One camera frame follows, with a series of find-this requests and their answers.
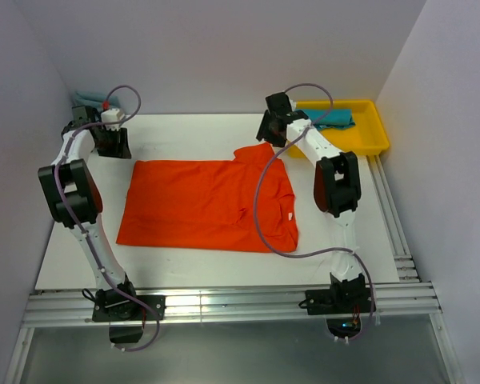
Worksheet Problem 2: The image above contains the teal rolled t shirt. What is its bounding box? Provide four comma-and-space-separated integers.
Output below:
302, 109, 355, 130

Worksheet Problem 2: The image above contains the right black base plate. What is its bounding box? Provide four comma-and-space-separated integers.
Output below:
298, 286, 376, 315

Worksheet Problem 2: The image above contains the aluminium front rail frame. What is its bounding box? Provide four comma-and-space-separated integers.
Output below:
5, 282, 465, 383

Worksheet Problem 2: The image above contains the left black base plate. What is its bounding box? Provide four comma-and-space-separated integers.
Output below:
92, 295, 166, 322

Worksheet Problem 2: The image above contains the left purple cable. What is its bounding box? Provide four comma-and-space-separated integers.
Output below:
54, 85, 161, 354

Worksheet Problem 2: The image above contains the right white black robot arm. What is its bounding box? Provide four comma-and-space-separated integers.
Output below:
256, 92, 375, 314

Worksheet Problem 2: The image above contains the aluminium right side rail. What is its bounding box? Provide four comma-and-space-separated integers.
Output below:
367, 156, 422, 283

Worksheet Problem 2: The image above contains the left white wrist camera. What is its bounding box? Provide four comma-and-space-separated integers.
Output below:
101, 108, 126, 131

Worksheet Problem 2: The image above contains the orange t shirt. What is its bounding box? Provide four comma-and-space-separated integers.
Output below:
116, 143, 298, 253

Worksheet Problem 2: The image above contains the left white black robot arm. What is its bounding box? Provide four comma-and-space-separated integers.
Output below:
38, 103, 141, 321

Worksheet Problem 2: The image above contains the purple cable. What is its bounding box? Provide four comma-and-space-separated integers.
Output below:
54, 85, 161, 354
254, 82, 378, 343

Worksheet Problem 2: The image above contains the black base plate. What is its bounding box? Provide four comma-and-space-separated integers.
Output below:
92, 295, 166, 322
298, 286, 376, 315

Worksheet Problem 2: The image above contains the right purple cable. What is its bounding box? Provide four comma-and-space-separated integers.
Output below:
254, 82, 378, 343

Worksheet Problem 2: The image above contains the grey-blue crumpled t shirt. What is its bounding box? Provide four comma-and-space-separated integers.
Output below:
72, 90, 106, 109

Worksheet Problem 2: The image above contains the yellow plastic tray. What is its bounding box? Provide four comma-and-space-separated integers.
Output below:
284, 98, 391, 158

